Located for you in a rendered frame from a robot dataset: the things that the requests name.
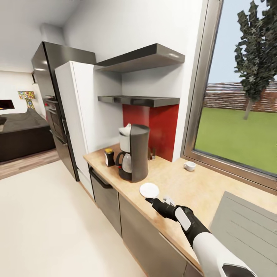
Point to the saucer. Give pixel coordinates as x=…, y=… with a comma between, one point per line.
x=149, y=190

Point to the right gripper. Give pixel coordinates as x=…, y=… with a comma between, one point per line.
x=159, y=206

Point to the coffee cup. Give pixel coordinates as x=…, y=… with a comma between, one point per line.
x=190, y=166

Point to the bottle of coffee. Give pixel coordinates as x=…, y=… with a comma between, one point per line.
x=109, y=157

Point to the dishwasher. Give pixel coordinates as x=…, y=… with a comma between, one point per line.
x=105, y=197

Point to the paper coffee filter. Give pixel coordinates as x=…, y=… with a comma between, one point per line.
x=126, y=130

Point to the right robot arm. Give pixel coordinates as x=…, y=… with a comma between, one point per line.
x=214, y=258

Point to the drop in sink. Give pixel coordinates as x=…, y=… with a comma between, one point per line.
x=249, y=232

